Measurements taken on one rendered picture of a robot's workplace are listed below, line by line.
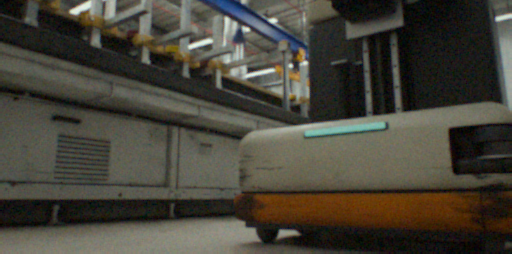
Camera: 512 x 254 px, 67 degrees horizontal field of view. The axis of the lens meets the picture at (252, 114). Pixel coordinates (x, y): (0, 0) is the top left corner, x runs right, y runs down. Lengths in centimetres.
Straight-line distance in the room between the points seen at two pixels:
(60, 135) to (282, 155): 116
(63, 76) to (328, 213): 115
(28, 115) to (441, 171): 152
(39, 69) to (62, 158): 43
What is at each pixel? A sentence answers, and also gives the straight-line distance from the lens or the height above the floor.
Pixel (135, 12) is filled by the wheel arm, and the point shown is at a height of 80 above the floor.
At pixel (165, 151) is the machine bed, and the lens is 219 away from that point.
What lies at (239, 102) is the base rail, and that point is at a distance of 226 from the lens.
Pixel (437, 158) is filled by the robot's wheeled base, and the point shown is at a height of 18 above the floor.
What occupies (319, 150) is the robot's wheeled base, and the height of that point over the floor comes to 21.
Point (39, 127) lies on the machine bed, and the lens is 182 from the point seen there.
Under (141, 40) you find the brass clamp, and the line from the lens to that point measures 186.
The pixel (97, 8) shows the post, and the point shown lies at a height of 87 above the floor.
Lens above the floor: 11
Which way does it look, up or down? 12 degrees up
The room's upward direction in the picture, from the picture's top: straight up
